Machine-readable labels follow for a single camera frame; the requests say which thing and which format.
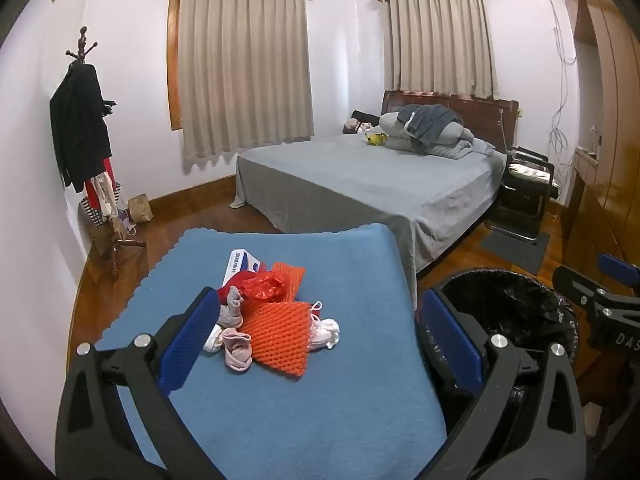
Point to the folded grey blanket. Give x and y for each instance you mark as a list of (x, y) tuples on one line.
[(470, 149)]

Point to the black bag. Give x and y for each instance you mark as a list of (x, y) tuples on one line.
[(365, 115)]

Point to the grey floor mat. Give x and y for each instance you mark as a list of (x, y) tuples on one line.
[(520, 252)]

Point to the brown paper bag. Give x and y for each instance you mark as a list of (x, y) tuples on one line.
[(141, 209)]

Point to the dark grey garment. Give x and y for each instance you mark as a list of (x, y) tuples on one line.
[(430, 120)]

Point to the white face mask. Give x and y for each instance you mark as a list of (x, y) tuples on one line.
[(325, 332)]

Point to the white cloth piece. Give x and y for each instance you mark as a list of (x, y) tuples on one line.
[(214, 341)]

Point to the blue blanket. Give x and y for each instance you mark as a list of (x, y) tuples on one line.
[(325, 410)]

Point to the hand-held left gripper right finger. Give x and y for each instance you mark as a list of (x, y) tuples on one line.
[(455, 340)]

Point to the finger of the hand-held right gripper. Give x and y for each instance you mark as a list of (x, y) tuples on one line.
[(620, 269), (580, 287)]

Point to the white and blue box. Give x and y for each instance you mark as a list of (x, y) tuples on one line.
[(242, 262)]

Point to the large orange foam net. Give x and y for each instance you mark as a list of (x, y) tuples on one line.
[(280, 335)]

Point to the narrow beige curtain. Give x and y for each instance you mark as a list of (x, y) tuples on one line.
[(440, 40)]

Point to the wooden wardrobe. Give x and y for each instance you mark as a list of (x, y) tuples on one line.
[(615, 135)]

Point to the wooden headboard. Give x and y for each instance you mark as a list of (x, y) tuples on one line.
[(490, 117)]

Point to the pink soft item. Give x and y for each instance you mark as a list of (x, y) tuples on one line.
[(356, 126)]

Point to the red plastic bag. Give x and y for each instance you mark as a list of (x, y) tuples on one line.
[(262, 287)]

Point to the grey sock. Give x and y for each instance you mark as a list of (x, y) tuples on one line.
[(232, 310)]

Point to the black chair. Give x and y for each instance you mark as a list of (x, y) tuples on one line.
[(525, 195)]

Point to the grey pillows and clothes pile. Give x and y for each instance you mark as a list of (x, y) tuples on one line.
[(392, 127)]

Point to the yellow plush toy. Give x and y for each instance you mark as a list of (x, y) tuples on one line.
[(375, 139)]

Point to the wooden coat rack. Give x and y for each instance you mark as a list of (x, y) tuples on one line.
[(119, 245)]

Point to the trash bin with black bag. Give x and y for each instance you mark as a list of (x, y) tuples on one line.
[(510, 300)]

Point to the wide beige curtain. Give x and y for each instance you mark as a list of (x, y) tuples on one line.
[(245, 70)]

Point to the pink sock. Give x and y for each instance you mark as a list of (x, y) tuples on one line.
[(237, 352)]

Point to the striped tote bag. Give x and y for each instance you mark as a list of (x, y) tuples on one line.
[(90, 212)]

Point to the bed with grey sheet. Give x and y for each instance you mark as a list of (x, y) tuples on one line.
[(360, 185)]

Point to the red garment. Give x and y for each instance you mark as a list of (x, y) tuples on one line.
[(94, 190)]

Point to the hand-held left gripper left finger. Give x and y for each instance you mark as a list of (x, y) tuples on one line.
[(187, 340)]

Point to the red cloth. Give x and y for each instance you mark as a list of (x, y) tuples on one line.
[(231, 290)]

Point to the small orange foam net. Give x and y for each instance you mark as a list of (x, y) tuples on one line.
[(291, 275)]

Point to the black jacket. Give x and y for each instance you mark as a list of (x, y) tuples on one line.
[(80, 120)]

